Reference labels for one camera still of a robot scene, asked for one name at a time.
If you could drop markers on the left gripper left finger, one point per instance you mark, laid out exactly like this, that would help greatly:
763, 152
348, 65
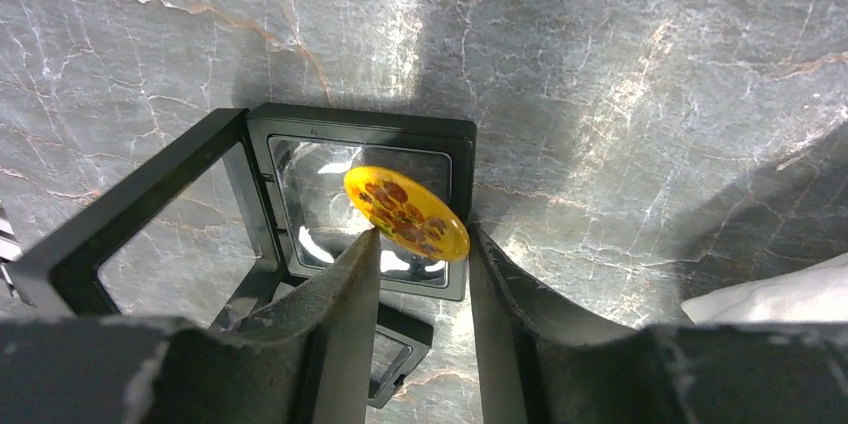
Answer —
309, 353

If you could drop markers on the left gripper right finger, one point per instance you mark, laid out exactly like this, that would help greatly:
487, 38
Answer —
536, 350

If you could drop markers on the yellow round brooch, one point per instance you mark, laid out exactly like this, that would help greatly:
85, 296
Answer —
407, 213

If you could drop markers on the white button shirt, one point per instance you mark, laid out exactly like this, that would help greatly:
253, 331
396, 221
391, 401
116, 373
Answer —
817, 294

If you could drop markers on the black display frame upper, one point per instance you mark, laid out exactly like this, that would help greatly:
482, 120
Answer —
60, 273

